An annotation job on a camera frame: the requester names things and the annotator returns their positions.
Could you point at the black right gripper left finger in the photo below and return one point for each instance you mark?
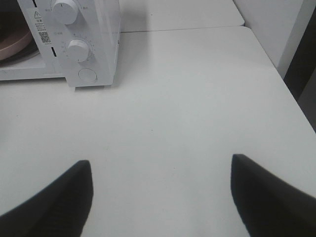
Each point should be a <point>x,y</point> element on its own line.
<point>61,209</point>

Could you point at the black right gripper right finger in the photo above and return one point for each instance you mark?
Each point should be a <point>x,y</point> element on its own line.
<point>268,206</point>

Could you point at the pink round plate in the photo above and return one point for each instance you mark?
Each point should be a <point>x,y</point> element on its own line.
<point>14,42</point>

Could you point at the lower white timer knob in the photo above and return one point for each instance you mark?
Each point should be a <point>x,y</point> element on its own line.
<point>78,50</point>

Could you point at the glass microwave turntable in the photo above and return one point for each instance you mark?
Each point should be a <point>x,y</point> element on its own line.
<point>25,53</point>

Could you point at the white microwave oven body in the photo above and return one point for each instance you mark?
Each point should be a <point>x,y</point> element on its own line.
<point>97,24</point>

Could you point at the white warning label sticker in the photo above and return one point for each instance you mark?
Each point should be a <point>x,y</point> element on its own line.
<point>39,26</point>

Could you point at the upper white power knob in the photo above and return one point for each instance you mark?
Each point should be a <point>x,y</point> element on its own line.
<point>65,11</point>

